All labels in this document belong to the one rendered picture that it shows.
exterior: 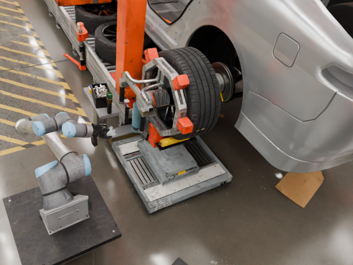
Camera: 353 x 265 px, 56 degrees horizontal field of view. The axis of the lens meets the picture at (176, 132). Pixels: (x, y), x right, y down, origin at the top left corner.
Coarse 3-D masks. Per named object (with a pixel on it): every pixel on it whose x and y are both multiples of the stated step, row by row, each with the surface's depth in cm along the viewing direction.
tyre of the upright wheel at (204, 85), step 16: (176, 48) 236; (192, 48) 234; (176, 64) 219; (192, 64) 218; (208, 64) 223; (192, 80) 214; (208, 80) 219; (192, 96) 213; (208, 96) 219; (192, 112) 217; (208, 112) 223; (208, 128) 237
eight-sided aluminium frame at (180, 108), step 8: (152, 64) 231; (160, 64) 221; (168, 64) 223; (144, 72) 246; (168, 72) 216; (176, 72) 217; (176, 96) 214; (176, 104) 215; (184, 104) 216; (176, 112) 217; (184, 112) 219; (152, 120) 255; (160, 120) 256; (176, 120) 221; (160, 128) 250; (176, 128) 226
